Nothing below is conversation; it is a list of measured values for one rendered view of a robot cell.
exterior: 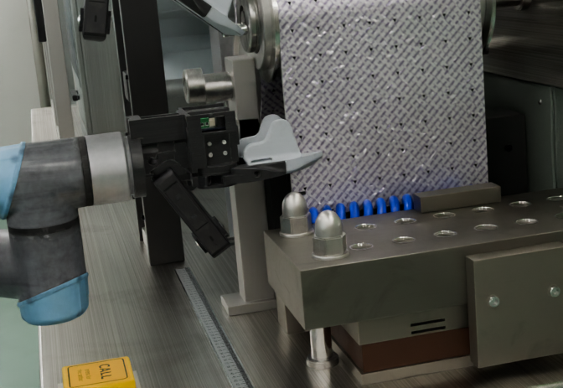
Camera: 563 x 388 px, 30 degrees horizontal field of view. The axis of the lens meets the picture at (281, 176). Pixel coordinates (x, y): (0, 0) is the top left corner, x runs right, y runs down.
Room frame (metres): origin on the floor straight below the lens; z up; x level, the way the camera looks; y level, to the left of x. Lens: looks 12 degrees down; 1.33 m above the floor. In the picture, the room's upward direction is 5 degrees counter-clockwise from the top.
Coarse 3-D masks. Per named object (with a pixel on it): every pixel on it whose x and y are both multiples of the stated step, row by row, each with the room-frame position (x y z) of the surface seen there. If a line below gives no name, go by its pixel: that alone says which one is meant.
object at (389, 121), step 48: (432, 48) 1.18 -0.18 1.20; (480, 48) 1.19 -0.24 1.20; (288, 96) 1.15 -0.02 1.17; (336, 96) 1.16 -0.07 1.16; (384, 96) 1.17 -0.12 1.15; (432, 96) 1.18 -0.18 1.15; (480, 96) 1.19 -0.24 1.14; (336, 144) 1.16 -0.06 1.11; (384, 144) 1.17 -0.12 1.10; (432, 144) 1.18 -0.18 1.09; (480, 144) 1.19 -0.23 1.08; (336, 192) 1.16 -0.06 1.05; (384, 192) 1.17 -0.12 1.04
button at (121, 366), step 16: (64, 368) 1.02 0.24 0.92; (80, 368) 1.01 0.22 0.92; (96, 368) 1.01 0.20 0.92; (112, 368) 1.01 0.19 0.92; (128, 368) 1.00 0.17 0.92; (64, 384) 0.98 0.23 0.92; (80, 384) 0.97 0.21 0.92; (96, 384) 0.97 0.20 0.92; (112, 384) 0.97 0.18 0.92; (128, 384) 0.97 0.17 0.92
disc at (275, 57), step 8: (272, 0) 1.14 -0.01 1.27; (272, 8) 1.14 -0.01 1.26; (272, 16) 1.14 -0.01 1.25; (272, 24) 1.14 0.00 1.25; (272, 32) 1.15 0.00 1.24; (272, 40) 1.15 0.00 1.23; (272, 48) 1.15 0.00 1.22; (272, 56) 1.16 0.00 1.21; (272, 64) 1.16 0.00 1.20; (264, 72) 1.21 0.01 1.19; (272, 72) 1.16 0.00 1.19; (264, 80) 1.21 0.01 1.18; (272, 80) 1.18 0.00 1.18
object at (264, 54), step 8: (264, 0) 1.15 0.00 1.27; (480, 0) 1.20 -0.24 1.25; (264, 8) 1.15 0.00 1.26; (264, 16) 1.15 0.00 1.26; (264, 24) 1.15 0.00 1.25; (264, 32) 1.15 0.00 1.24; (264, 40) 1.15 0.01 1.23; (264, 48) 1.16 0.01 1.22; (256, 56) 1.20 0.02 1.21; (264, 56) 1.16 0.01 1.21; (256, 64) 1.20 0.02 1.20; (264, 64) 1.17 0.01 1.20; (280, 64) 1.18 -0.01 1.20
